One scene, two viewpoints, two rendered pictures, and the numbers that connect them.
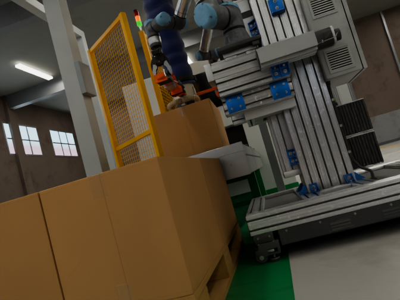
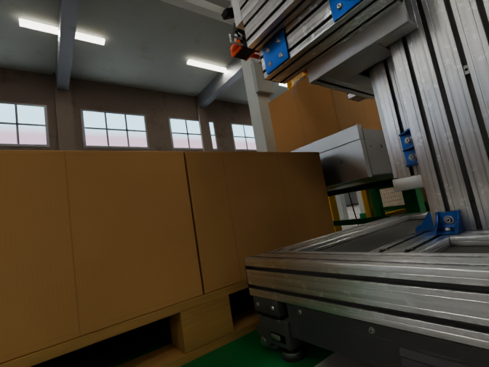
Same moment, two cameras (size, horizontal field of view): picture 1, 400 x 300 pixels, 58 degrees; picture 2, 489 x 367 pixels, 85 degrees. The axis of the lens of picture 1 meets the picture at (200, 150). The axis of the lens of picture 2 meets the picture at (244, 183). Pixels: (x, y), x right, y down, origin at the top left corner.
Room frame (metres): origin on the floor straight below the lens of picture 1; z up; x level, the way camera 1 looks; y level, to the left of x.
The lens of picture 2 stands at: (1.18, -0.61, 0.33)
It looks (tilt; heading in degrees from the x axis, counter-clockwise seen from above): 7 degrees up; 43
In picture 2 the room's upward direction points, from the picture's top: 9 degrees counter-clockwise
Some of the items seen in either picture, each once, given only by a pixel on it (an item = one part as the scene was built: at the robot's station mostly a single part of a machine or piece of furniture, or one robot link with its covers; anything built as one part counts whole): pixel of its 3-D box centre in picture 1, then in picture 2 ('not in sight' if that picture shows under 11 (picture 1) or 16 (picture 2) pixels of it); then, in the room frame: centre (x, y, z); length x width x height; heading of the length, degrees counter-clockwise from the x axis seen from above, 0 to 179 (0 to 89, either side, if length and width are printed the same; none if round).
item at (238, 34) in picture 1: (236, 39); not in sight; (1.80, -0.34, 1.09); 0.15 x 0.15 x 0.10
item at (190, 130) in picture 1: (196, 138); (335, 127); (2.66, 0.00, 0.75); 0.60 x 0.40 x 0.40; 171
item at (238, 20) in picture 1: (229, 18); not in sight; (1.80, -0.33, 1.20); 0.13 x 0.12 x 0.14; 131
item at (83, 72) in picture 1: (86, 79); (262, 79); (3.22, 0.83, 1.62); 0.20 x 0.05 x 0.30; 169
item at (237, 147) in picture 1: (190, 161); (295, 156); (2.31, 0.08, 0.58); 0.70 x 0.03 x 0.06; 79
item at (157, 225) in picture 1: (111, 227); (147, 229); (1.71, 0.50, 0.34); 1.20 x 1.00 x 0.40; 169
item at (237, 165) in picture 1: (194, 177); (300, 177); (2.31, 0.08, 0.47); 0.70 x 0.03 x 0.15; 79
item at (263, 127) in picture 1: (271, 153); not in sight; (2.78, -0.52, 0.50); 0.07 x 0.07 x 1.00; 79
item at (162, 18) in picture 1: (163, 21); not in sight; (2.02, 0.00, 1.39); 0.11 x 0.11 x 0.08; 41
